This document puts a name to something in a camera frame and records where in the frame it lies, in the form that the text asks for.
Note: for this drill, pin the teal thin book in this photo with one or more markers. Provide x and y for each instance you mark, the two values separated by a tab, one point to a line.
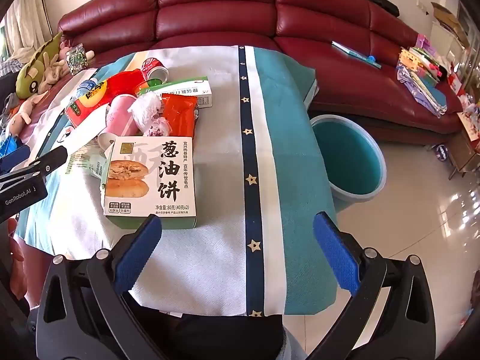
352	53

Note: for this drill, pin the dark red leather sofa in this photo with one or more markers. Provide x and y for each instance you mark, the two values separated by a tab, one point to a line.
213	18

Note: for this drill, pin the blue plastic bucket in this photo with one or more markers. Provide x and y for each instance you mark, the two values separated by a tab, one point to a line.
345	157

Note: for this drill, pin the crumpled clear plastic wrapper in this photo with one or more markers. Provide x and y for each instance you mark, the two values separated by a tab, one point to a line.
144	110

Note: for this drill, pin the pink plush rabbit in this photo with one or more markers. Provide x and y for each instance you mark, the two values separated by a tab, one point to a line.
24	114

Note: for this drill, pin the dark patterned ball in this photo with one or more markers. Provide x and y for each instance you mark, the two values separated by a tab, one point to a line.
440	152

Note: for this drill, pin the orange snack packet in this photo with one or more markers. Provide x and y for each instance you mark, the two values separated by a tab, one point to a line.
180	116

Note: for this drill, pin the plastic water bottle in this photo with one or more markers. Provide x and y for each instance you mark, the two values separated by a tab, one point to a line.
84	86

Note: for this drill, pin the green white medicine box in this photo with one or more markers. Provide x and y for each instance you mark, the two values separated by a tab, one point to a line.
187	86

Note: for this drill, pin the person's left hand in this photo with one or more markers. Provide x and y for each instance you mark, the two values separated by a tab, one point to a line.
17	262

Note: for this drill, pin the pile of folded cloths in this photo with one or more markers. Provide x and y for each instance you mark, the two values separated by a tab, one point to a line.
423	90

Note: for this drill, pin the blue round clip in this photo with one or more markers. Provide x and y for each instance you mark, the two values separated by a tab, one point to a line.
371	59

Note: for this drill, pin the white pastry box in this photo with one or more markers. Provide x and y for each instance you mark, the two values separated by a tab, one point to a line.
150	180

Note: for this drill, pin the beige plush toy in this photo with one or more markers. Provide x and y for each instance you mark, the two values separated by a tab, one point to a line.
56	67

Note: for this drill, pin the wooden side table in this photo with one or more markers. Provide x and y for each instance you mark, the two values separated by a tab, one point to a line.
463	150

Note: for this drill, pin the clear bag of beads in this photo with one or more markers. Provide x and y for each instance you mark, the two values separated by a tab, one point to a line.
76	60

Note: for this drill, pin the white paper wrapper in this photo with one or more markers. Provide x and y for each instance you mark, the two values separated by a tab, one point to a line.
86	127

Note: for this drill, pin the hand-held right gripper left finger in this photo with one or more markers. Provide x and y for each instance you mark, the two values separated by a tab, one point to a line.
138	255

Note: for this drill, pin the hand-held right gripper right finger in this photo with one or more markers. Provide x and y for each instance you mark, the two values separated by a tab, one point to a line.
337	255

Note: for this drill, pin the pink paper cup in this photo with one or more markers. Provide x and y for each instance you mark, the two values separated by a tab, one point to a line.
120	116

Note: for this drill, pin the green plush toy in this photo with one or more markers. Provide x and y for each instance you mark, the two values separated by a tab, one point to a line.
33	75

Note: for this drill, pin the yellow plastic toy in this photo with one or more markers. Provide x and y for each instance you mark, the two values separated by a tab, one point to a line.
410	62

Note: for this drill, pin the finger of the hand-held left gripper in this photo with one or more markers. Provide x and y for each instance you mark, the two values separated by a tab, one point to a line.
41	165

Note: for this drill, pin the cardboard box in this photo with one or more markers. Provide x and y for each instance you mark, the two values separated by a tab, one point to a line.
448	22

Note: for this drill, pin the teal white star blanket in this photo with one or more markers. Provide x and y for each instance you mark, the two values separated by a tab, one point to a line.
221	127

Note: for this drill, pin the red plastic bag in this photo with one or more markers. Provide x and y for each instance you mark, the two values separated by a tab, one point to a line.
120	86

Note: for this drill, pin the red soda can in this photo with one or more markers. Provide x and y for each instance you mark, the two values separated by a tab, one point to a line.
152	67

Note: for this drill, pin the white tube bottle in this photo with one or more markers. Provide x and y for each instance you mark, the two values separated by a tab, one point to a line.
93	167

